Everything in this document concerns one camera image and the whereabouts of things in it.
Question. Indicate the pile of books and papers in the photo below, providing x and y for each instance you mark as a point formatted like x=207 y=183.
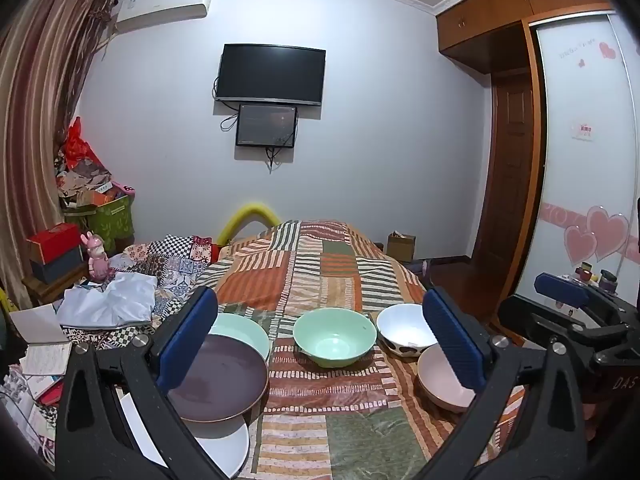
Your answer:
x=25 y=410

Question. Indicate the wooden wardrobe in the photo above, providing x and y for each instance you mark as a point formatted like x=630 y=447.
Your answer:
x=475 y=15

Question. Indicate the pink bowl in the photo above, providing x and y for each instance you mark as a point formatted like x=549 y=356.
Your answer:
x=440 y=385

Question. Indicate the white cloth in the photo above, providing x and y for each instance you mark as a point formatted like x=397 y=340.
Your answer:
x=110 y=302

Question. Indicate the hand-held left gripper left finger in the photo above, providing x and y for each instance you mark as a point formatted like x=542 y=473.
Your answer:
x=187 y=342

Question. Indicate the small black wall monitor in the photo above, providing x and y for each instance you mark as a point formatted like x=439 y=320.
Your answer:
x=266 y=125

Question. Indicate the white notebook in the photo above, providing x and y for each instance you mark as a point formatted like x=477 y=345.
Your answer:
x=35 y=325

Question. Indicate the small dark jar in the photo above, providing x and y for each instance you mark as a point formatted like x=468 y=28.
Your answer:
x=608 y=281

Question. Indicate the wooden room door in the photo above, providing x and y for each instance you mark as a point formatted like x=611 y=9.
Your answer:
x=512 y=185

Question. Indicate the red box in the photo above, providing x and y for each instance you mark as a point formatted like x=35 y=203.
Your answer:
x=52 y=242

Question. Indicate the pink rabbit toy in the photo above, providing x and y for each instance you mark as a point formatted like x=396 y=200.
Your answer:
x=97 y=260

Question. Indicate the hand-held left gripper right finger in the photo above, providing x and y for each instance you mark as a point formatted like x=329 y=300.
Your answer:
x=452 y=345

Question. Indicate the striped patchwork blanket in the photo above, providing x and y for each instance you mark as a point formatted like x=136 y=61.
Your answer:
x=320 y=280

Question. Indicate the white plate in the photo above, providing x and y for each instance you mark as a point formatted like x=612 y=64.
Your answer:
x=225 y=447

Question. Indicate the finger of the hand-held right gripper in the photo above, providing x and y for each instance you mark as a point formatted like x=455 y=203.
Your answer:
x=525 y=317
x=560 y=288

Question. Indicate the white air conditioner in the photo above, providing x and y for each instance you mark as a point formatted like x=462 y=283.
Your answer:
x=160 y=7

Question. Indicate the brown patterned curtain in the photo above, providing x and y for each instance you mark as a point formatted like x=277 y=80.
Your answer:
x=102 y=15

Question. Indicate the green storage box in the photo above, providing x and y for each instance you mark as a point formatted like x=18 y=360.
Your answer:
x=112 y=222

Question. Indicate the red white label sticker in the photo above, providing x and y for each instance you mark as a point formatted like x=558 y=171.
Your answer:
x=585 y=131

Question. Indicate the purple plate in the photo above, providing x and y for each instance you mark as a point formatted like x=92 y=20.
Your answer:
x=220 y=380

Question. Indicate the cardboard box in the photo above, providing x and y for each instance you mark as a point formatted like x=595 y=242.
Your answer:
x=400 y=250

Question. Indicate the dark blue box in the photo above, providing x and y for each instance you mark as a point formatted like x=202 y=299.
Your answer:
x=57 y=269

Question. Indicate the green storage bin with clutter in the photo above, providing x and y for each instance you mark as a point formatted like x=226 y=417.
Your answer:
x=85 y=185

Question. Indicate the green bowl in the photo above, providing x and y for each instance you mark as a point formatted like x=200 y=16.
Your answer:
x=334 y=340

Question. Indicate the wooden bedside table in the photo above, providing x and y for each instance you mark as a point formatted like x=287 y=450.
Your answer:
x=45 y=290

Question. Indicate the striped pink curtain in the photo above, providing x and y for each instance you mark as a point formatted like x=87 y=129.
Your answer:
x=35 y=125

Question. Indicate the white sliding wardrobe door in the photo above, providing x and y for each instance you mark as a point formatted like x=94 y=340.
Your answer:
x=580 y=185

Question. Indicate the white spotted bowl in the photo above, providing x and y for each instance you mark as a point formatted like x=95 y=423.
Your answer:
x=402 y=327

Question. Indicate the black wall television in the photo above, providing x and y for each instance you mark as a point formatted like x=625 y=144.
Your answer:
x=270 y=74

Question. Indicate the pale green plate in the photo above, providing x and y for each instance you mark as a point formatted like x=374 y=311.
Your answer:
x=240 y=332

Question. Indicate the yellow foam tube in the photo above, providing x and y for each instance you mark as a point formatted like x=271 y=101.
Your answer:
x=240 y=215

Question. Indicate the red plastic bag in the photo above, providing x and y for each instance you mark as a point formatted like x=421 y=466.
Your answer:
x=80 y=147

